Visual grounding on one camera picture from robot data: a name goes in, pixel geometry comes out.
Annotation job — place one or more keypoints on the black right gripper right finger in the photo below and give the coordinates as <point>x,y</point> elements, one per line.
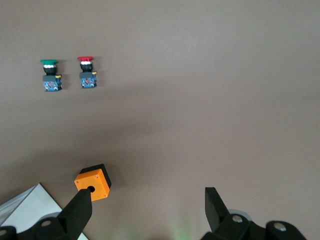
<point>217,215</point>

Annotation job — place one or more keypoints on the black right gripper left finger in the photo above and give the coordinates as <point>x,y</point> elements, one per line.
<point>75,215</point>

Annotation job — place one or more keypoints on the orange button box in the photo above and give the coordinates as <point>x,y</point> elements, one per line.
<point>95,183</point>

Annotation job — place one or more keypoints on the white drawer cabinet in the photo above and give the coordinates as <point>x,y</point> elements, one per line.
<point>30,207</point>

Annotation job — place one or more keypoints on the green push button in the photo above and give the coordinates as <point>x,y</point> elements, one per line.
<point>51,82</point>

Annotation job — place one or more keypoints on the red push button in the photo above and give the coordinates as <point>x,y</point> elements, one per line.
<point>87,80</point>

